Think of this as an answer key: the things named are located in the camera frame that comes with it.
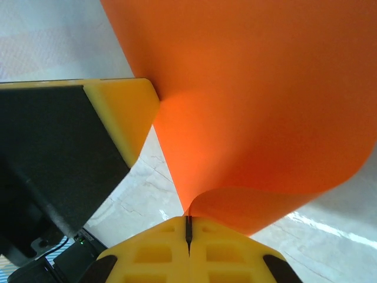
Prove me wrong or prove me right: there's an orange cloth piece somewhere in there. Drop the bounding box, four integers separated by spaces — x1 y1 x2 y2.
100 0 377 236

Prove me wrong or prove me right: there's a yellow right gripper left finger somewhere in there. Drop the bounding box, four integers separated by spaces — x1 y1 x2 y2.
97 216 191 283

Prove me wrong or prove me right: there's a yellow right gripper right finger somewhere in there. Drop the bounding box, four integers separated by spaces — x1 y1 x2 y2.
188 216 283 283

